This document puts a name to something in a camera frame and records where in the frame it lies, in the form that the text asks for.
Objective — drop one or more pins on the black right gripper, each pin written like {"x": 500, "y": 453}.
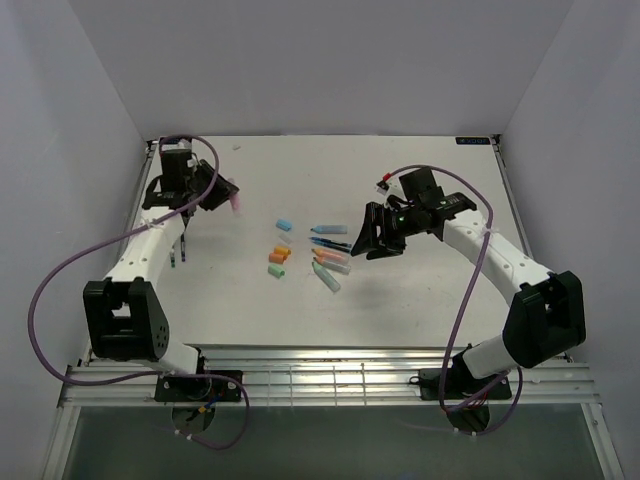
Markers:
{"x": 376, "y": 215}

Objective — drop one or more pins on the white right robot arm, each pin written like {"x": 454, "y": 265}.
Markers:
{"x": 546, "y": 309}

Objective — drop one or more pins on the light blue highlighter cap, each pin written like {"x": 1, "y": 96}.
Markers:
{"x": 284, "y": 225}

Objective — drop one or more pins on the orange capped marker pen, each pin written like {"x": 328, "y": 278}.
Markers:
{"x": 343, "y": 269}

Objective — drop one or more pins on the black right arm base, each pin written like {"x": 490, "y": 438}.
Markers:
{"x": 427, "y": 380}

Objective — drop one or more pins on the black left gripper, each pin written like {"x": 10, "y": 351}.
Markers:
{"x": 220, "y": 188}

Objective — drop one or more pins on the orange pink highlighter pen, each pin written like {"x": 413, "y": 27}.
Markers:
{"x": 331, "y": 255}

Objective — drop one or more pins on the two thin pens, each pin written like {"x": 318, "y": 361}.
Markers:
{"x": 178, "y": 251}

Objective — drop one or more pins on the light blue highlighter body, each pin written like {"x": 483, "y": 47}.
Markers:
{"x": 330, "y": 229}

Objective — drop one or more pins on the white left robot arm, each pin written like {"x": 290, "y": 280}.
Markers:
{"x": 126, "y": 321}

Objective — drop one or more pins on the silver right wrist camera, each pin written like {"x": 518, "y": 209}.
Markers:
{"x": 389, "y": 186}

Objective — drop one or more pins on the blue label sticker right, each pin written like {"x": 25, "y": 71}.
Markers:
{"x": 472, "y": 140}

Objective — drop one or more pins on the salmon orange marker cap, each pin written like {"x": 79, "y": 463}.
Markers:
{"x": 277, "y": 258}

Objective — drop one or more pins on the clear gel pen cap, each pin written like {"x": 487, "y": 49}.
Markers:
{"x": 285, "y": 239}

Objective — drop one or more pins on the orange highlighter cap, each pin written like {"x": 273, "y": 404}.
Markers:
{"x": 282, "y": 250}

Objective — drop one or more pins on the green highlighter cap piece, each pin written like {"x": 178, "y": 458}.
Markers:
{"x": 276, "y": 270}

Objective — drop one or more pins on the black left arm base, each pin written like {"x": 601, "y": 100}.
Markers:
{"x": 183, "y": 390}

